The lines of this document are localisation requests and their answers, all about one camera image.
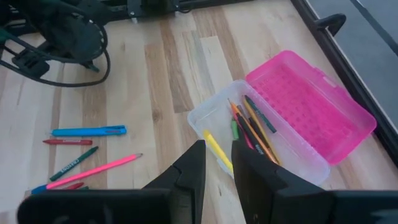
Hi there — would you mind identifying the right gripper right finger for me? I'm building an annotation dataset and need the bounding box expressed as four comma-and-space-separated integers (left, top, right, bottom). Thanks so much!
231, 139, 326, 224

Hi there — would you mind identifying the blue pen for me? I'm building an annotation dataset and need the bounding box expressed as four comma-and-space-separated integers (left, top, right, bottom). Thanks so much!
49, 124, 127, 138

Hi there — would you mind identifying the pink-lidded clear pencil box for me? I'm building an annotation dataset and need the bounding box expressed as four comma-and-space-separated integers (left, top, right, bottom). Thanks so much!
187, 49, 377, 187

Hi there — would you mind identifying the yellow pencil pink eraser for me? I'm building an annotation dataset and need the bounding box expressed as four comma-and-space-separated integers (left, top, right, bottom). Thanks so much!
241, 98, 282, 166

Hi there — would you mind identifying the pink pencil blue cap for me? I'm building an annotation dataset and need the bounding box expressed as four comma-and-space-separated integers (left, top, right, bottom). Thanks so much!
29, 152, 144, 196

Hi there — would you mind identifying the orange pencil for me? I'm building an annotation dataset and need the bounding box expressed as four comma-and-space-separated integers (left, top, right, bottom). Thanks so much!
227, 98, 279, 165

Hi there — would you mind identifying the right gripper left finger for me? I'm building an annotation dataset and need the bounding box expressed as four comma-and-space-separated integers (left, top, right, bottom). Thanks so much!
142, 139, 207, 224

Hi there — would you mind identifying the yellow highlighter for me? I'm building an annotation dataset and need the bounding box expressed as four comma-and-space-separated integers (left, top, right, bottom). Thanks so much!
202, 129, 234, 175

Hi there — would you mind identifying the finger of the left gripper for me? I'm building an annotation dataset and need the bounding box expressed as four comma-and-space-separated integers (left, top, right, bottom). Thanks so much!
12, 48, 50, 78
82, 60, 100, 73

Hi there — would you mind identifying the black table clamp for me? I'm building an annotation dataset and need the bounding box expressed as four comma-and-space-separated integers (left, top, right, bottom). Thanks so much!
313, 13, 347, 35

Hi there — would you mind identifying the green pen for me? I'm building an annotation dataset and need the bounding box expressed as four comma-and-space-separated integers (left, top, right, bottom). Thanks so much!
230, 117, 240, 141

